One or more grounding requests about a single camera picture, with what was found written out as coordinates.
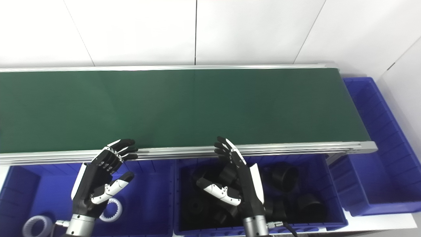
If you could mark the blue bin with black parts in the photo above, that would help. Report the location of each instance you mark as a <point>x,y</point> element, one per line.
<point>325,184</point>

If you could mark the black cylinder part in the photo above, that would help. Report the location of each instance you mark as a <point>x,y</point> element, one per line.
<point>227,174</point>
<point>284,177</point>
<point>199,207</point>
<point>309,207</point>

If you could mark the blue bin with white gears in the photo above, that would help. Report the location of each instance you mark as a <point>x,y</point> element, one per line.
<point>148,197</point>

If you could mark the green conveyor belt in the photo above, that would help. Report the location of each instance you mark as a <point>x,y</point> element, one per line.
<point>289,147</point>
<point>184,105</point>

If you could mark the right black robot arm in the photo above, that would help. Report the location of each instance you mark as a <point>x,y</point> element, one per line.
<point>255,226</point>

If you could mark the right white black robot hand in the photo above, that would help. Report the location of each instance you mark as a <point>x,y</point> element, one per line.
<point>250,191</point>

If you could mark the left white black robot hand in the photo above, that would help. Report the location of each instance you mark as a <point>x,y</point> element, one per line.
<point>90,184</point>

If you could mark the empty blue bin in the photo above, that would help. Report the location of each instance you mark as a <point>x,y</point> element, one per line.
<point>384,171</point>

